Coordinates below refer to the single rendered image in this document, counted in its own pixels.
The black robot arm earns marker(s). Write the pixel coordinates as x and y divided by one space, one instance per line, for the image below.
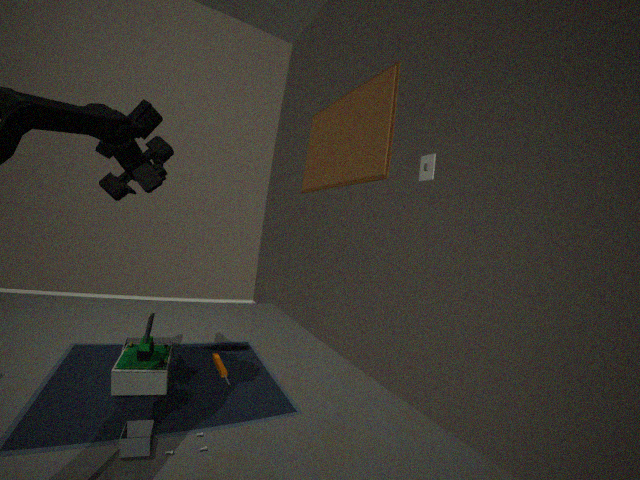
20 113

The green circuit board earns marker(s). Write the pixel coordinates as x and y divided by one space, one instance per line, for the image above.
129 358

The dark blue work mat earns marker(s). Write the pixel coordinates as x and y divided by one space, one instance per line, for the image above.
73 406

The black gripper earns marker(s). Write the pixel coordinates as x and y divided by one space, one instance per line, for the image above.
158 150

